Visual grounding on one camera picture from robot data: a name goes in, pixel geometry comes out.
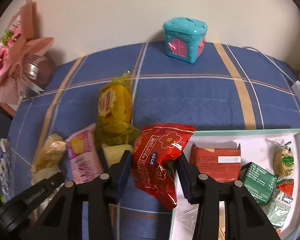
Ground red flower snack packet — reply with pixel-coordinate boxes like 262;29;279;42
131;123;196;210

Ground purple snack packet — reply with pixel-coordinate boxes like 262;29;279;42
66;123;104;184

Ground round yellow pastry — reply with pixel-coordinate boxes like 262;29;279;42
102;144;133;167

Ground teal toy house box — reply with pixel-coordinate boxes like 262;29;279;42
163;17;208;64

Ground beige barcode snack packet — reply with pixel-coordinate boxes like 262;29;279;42
31;133;66;185

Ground yellow soft bread packet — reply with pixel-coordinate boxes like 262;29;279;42
95;71;140;147

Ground green cartoon pastry packet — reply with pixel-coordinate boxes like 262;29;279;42
273;141;294;178

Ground clear round cake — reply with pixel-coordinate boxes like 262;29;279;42
177;205;198;232

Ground teal rimmed white tray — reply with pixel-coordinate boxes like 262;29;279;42
170;129;300;239

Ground white power cable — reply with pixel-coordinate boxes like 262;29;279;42
243;45;297;84

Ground dark green snack packet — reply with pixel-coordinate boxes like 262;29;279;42
239;162;278;205

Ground red brick snack packet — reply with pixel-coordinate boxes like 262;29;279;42
190;143;241;183

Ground light green snack packet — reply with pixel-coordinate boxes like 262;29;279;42
261;189;293;229

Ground pink flower bouquet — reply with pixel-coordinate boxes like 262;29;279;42
0;0;55;105

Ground red gold cake packet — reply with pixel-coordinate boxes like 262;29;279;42
276;178;294;197

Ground blue plaid tablecloth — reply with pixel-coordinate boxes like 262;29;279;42
5;42;300;240

